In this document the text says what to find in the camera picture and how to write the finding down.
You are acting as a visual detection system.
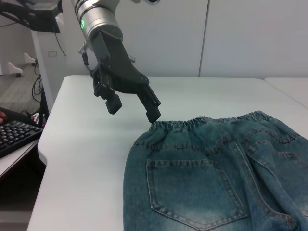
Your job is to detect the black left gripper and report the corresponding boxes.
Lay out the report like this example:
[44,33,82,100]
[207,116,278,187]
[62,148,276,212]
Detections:
[90,25,162,124]

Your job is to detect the blue denim shorts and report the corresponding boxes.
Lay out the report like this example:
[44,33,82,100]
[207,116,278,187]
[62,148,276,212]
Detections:
[123,110,308,231]

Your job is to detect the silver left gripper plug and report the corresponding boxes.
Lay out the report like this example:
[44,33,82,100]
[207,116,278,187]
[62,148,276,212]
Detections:
[77,42,89,55]

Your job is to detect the black stand leg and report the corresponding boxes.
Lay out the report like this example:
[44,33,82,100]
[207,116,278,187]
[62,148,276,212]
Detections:
[38,81,50,128]

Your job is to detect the white caster leg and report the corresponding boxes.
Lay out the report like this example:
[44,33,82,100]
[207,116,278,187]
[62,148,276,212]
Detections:
[7,62,24,78]
[23,52,39,67]

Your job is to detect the black computer keyboard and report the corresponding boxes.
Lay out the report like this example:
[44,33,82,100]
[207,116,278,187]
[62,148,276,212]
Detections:
[0,120,44,159]

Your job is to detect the dark left gripper cable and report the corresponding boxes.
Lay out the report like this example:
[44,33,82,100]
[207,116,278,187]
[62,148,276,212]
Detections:
[81,51,97,73]

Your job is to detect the thin black hanging cable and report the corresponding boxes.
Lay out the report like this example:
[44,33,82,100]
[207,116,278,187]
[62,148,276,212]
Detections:
[54,31,67,57]

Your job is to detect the black floor cables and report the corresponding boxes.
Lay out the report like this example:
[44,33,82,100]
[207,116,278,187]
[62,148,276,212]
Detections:
[32,64,45,102]

